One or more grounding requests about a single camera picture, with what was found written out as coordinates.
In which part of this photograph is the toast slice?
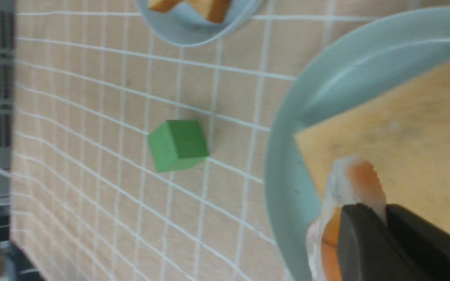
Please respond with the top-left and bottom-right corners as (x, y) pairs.
(294, 59), (450, 234)
(148, 0), (183, 14)

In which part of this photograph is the teal center plate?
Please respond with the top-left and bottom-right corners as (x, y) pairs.
(264, 6), (450, 281)

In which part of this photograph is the light blue bread plate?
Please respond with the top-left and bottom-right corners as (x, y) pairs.
(136, 0), (264, 47)

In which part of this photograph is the tan checkered tablecloth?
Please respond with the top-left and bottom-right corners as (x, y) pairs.
(11, 0), (450, 281)

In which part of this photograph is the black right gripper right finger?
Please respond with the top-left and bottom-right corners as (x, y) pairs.
(386, 204), (450, 281)

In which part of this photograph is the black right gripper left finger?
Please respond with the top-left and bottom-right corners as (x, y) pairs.
(337, 203), (433, 281)

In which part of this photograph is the fried egg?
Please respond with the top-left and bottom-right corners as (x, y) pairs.
(305, 155), (387, 281)

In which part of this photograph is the green foam cube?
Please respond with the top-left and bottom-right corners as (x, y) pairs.
(147, 119), (209, 173)

